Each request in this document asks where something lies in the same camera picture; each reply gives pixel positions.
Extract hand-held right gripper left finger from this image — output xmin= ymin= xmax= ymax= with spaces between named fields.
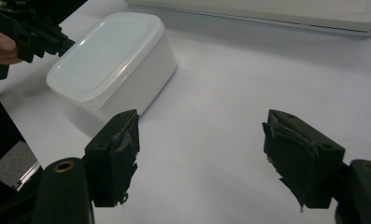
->
xmin=84 ymin=108 xmax=141 ymax=208

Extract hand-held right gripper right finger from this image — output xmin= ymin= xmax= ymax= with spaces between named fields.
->
xmin=262 ymin=108 xmax=347 ymax=213

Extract white plastic container with lid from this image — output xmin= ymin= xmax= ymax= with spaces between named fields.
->
xmin=45 ymin=11 xmax=178 ymax=125

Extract pale board with metal edge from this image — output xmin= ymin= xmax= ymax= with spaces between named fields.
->
xmin=123 ymin=0 xmax=371 ymax=37

